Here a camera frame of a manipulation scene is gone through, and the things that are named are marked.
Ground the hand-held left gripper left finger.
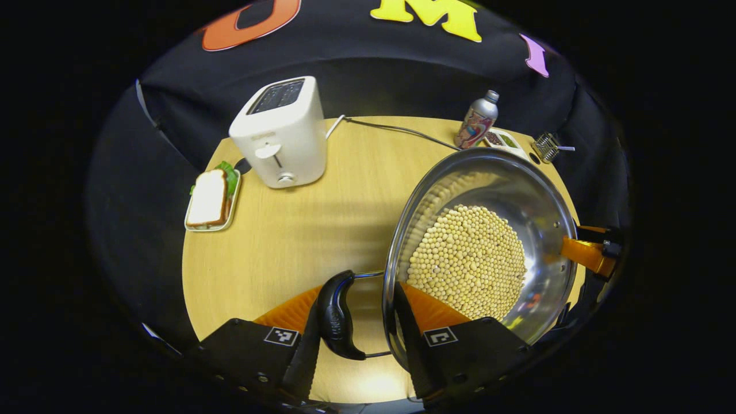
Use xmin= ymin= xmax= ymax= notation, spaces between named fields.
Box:
xmin=183 ymin=285 xmax=323 ymax=403

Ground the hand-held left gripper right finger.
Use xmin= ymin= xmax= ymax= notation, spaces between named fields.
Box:
xmin=393 ymin=281 xmax=532 ymax=410

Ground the steel pot with black handles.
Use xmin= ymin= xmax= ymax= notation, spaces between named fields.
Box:
xmin=316 ymin=147 xmax=578 ymax=371

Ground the pile of soybeans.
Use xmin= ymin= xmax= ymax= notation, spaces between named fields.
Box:
xmin=406 ymin=204 xmax=528 ymax=321

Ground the small metal grater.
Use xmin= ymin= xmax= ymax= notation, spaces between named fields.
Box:
xmin=532 ymin=132 xmax=576 ymax=164

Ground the white divided dish with beans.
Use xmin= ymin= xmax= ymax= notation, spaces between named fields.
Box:
xmin=483 ymin=128 xmax=527 ymax=159

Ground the small pale green tray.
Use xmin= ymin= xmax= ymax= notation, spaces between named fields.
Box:
xmin=184 ymin=167 xmax=242 ymax=232

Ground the printed metal bottle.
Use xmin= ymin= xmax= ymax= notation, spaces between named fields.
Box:
xmin=454 ymin=90 xmax=500 ymax=150

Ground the sandwich with lettuce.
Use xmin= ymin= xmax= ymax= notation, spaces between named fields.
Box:
xmin=186 ymin=161 xmax=239 ymax=228

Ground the white toaster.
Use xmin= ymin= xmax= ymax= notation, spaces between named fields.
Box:
xmin=229 ymin=76 xmax=328 ymax=189

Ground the black backdrop cloth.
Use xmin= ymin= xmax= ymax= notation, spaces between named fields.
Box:
xmin=86 ymin=0 xmax=633 ymax=351

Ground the black cooktop cable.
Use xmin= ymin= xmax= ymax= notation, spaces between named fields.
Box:
xmin=344 ymin=117 xmax=462 ymax=151

